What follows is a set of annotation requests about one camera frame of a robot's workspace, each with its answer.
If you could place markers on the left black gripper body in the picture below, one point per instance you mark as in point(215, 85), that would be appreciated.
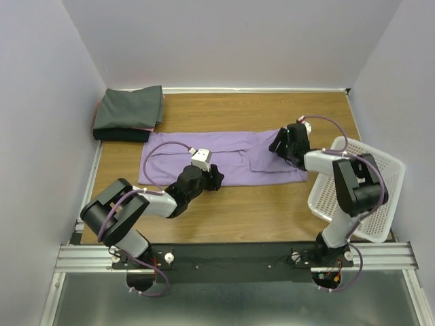
point(209, 183)

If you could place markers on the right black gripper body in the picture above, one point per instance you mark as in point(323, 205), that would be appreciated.
point(283, 149)

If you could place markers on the purple t shirt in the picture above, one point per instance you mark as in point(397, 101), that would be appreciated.
point(243, 157)

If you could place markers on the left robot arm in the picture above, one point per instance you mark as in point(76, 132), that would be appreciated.
point(113, 213)

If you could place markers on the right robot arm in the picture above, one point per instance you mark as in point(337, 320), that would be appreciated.
point(359, 186)

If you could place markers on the white plastic laundry basket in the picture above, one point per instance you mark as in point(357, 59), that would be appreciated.
point(375, 228)

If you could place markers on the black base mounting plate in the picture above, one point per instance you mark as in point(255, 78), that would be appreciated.
point(238, 262)

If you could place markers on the folded dark grey t shirt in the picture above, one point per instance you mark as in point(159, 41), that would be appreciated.
point(127, 135)

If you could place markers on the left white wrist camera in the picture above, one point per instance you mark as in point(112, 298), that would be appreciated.
point(201, 159)

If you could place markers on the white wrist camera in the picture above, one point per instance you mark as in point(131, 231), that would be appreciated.
point(303, 120)
point(201, 159)

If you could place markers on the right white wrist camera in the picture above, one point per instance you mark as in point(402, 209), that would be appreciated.
point(303, 120)

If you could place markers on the aluminium extrusion rail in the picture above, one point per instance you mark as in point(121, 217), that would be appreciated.
point(96, 259)

